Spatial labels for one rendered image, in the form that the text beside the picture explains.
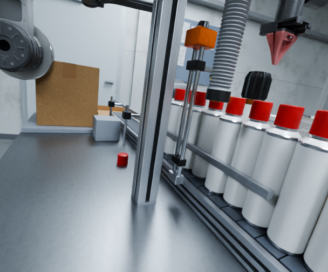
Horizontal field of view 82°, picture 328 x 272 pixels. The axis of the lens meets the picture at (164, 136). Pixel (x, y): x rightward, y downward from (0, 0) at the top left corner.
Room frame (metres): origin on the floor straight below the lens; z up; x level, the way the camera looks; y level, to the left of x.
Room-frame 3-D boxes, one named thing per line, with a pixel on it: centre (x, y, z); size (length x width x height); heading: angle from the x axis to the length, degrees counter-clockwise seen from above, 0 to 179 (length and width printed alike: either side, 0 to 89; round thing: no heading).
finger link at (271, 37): (0.54, -0.27, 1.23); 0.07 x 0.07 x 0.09; 29
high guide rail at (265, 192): (0.72, 0.09, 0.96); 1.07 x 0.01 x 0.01; 28
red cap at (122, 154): (0.55, 0.12, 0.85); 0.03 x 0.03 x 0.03
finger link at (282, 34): (0.56, -0.26, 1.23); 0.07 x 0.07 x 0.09; 29
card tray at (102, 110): (1.36, 0.39, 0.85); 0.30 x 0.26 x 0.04; 28
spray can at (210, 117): (0.44, -0.11, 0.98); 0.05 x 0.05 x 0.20
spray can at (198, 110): (0.48, -0.08, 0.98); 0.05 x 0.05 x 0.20
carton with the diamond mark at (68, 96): (0.94, 0.50, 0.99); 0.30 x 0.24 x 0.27; 27
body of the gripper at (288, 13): (0.55, -0.27, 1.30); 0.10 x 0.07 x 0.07; 29
